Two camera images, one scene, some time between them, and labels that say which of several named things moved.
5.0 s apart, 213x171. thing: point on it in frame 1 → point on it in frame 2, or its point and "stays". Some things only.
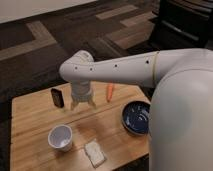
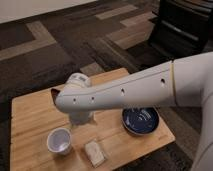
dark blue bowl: [136, 117] stays
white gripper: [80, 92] → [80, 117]
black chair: [183, 24] stays
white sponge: [95, 153] stays
